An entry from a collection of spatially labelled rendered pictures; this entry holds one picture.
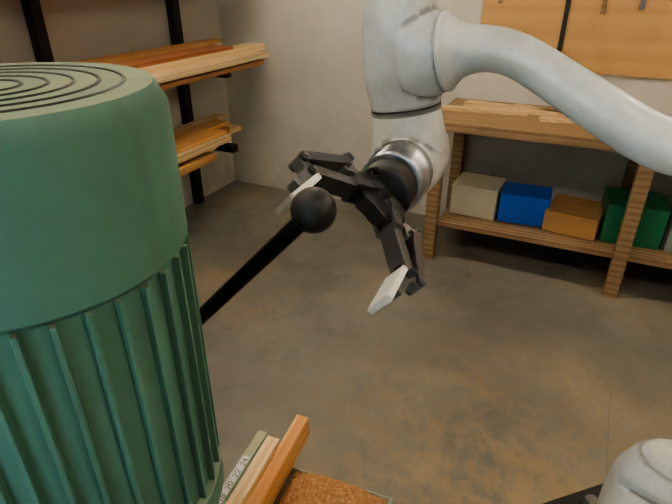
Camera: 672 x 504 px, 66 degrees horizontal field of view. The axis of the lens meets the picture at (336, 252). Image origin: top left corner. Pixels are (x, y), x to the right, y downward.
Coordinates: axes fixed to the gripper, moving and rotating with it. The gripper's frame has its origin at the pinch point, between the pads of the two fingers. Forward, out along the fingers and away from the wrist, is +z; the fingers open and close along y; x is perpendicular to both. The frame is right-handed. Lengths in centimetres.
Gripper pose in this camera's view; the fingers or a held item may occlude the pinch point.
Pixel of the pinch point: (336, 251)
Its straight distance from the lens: 52.1
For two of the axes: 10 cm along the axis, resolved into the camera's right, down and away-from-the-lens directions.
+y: -6.9, -7.2, -0.9
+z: -3.5, 4.4, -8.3
